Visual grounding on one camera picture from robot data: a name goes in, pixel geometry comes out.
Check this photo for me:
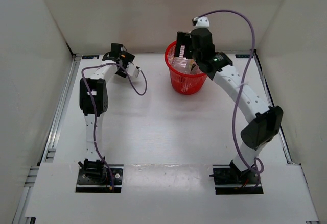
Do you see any tall clear fruit-label bottle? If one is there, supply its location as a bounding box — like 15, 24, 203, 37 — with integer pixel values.
172, 45, 201, 75

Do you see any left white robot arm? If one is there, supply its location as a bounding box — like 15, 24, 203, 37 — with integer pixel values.
79, 43, 139, 184

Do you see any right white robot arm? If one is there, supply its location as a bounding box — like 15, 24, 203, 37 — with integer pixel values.
174, 28, 284, 183

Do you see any red mesh plastic bin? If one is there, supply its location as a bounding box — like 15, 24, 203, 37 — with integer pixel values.
164, 41, 207, 95

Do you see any right blue table sticker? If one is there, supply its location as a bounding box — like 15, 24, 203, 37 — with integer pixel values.
235, 54, 252, 59

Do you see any blue table sticker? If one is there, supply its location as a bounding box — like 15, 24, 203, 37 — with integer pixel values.
235, 54, 252, 59
82, 55, 99, 60

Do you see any left blue table sticker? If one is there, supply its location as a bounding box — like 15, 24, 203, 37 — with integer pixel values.
82, 55, 99, 60

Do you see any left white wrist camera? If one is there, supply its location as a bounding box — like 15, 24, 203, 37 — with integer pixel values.
126, 62, 141, 78

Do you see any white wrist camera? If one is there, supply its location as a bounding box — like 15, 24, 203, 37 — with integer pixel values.
192, 16, 210, 28
126, 62, 141, 78

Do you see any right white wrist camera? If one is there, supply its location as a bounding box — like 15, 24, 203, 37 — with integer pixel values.
192, 16, 210, 28

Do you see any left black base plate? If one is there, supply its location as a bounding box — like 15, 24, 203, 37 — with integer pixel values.
75, 165, 124, 193

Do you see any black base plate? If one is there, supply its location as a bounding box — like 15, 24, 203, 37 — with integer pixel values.
75, 165, 124, 193
209, 165, 264, 195

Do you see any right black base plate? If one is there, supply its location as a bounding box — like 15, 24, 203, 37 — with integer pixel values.
209, 165, 264, 195

